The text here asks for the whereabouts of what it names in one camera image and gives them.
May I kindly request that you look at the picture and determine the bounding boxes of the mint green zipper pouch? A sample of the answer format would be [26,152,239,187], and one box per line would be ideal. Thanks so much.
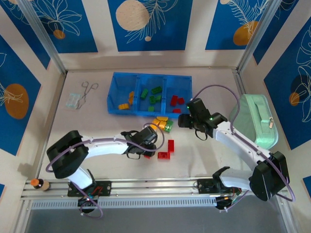
[229,94,280,150]

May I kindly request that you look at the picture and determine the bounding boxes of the metal scissor tongs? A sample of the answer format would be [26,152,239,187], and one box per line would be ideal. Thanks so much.
[77,81,99,109]

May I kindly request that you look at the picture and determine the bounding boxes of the clear plastic packet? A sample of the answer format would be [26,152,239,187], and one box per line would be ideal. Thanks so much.
[65,93,82,110]

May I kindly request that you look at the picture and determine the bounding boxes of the brown bottle with orange cap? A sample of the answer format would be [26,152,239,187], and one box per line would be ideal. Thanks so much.
[30,178,51,192]

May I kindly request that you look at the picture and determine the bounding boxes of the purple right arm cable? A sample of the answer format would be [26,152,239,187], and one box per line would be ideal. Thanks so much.
[191,84,296,213]

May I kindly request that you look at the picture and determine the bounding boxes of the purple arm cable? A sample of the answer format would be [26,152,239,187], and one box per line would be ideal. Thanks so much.
[191,84,296,213]
[45,123,165,219]

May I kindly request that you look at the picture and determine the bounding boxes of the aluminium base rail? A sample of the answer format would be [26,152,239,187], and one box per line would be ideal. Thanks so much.
[20,176,291,200]

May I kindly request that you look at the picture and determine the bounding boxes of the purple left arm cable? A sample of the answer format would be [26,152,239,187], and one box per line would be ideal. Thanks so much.
[45,123,165,219]

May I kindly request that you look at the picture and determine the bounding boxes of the grey slotted cable duct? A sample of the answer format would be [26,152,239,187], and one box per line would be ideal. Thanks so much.
[29,197,219,211]

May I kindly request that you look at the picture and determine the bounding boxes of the blue floral wall panel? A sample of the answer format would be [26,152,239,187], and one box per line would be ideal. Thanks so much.
[205,0,276,51]
[0,0,51,70]
[252,0,299,66]
[263,17,311,150]
[0,33,42,156]
[107,0,194,52]
[24,0,99,54]

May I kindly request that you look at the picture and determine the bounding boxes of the aluminium frame post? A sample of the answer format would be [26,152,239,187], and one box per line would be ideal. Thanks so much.
[236,0,285,73]
[17,0,68,75]

